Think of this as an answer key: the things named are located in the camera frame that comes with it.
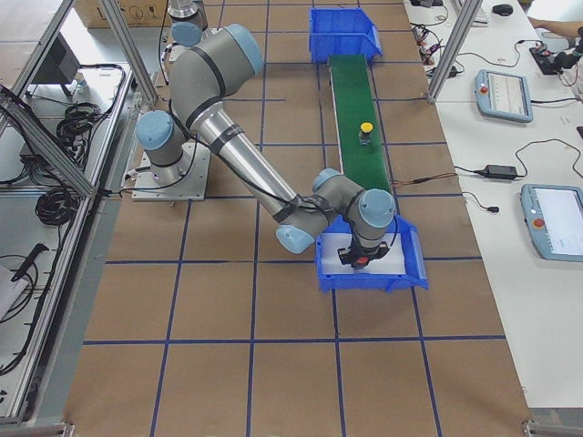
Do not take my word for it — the blue plastic bin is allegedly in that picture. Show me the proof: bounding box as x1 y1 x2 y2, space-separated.
309 7 384 63
315 215 429 291

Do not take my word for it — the black power adapter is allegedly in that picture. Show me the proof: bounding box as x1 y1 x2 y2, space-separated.
481 164 518 180

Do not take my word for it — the far teach pendant tablet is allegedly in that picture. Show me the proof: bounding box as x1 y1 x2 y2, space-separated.
475 69 533 123

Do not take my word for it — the white foam right liner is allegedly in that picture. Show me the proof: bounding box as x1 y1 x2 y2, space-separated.
321 233 405 274

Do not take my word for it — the red push button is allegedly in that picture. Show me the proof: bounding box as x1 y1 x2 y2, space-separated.
353 257 369 269

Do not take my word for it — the aluminium frame post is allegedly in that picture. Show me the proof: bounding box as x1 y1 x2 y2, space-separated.
426 0 481 104

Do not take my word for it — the yellow push button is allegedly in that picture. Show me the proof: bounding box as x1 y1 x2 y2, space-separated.
359 122 373 146

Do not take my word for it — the blue right plastic bin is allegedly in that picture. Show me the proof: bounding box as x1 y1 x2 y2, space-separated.
315 215 429 291

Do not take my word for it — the green conveyor belt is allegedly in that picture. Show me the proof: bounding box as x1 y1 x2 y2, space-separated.
328 55 394 205

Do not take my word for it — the near teach pendant tablet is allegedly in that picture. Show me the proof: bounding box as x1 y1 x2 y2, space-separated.
520 184 582 262

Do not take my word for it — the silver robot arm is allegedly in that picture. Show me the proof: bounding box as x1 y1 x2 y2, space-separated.
167 0 208 47
136 24 394 269

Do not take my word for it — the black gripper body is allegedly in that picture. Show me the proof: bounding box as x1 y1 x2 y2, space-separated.
337 239 389 269

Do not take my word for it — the blue left plastic bin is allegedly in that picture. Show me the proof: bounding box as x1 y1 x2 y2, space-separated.
309 7 384 63

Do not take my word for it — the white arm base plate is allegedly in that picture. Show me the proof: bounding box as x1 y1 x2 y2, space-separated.
131 142 210 202

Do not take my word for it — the teach pendant tablet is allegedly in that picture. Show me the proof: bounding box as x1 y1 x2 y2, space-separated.
475 69 533 123
520 184 582 262

